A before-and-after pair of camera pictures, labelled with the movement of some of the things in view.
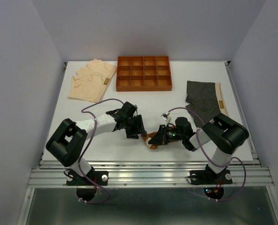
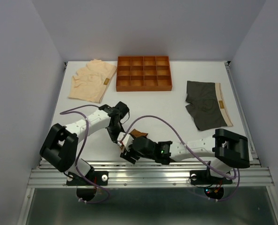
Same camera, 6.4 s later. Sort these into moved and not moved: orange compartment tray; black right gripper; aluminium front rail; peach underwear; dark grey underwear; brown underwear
Moved: black right gripper; brown underwear
Not moved: aluminium front rail; orange compartment tray; peach underwear; dark grey underwear
